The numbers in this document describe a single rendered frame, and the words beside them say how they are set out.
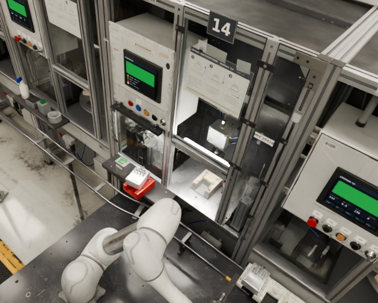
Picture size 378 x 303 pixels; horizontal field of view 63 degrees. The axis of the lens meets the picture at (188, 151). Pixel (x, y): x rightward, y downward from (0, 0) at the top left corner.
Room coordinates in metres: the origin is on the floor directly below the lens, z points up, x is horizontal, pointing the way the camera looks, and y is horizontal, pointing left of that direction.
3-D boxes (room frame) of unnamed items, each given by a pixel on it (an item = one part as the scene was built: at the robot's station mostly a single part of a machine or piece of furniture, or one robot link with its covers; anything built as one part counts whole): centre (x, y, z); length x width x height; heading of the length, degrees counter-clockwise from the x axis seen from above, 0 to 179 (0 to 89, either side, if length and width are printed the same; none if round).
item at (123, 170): (1.33, 0.40, 0.97); 0.08 x 0.08 x 0.12; 58
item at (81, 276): (0.64, 0.45, 0.85); 0.18 x 0.16 x 0.22; 163
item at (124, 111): (1.35, 0.32, 1.37); 0.36 x 0.04 x 0.04; 58
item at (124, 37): (1.47, 0.24, 1.60); 0.42 x 0.29 x 0.46; 58
